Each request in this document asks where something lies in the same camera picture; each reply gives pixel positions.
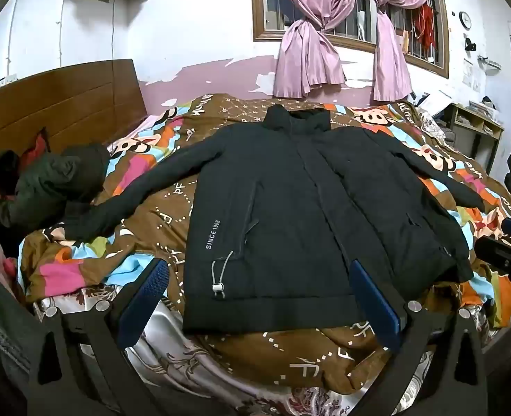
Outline white wall paper sheets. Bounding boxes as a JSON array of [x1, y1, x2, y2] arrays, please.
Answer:
[[462, 58, 484, 93]]

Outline dark green jacket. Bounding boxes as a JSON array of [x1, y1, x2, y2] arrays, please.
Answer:
[[0, 143, 111, 230]]

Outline white papers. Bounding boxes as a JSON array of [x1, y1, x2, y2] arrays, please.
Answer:
[[411, 91, 455, 118]]

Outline dark grey cloth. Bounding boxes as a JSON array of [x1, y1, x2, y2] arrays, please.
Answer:
[[0, 260, 44, 416]]

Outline red cloth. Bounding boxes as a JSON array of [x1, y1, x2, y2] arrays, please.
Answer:
[[0, 128, 50, 200]]

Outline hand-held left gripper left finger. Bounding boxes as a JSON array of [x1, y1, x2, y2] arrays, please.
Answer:
[[21, 258, 171, 416]]

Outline wooden headboard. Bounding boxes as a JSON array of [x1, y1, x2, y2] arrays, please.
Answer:
[[0, 58, 149, 183]]

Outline brown printed blanket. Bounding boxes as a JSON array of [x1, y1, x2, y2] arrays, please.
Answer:
[[17, 93, 511, 395]]

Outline pink curtain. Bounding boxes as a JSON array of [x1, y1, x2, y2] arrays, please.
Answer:
[[370, 0, 438, 101], [273, 0, 360, 99]]

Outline black jacket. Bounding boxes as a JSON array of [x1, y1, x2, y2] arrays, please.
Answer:
[[65, 105, 485, 334]]

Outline wooden desk shelf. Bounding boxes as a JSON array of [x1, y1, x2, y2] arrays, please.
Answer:
[[448, 102, 505, 174]]

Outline red hanging clothes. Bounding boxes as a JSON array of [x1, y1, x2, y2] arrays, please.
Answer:
[[413, 2, 438, 61]]

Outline wooden window frame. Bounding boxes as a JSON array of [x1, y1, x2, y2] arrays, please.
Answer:
[[251, 0, 451, 79]]

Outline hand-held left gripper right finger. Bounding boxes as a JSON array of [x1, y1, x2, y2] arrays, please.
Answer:
[[348, 260, 490, 416]]

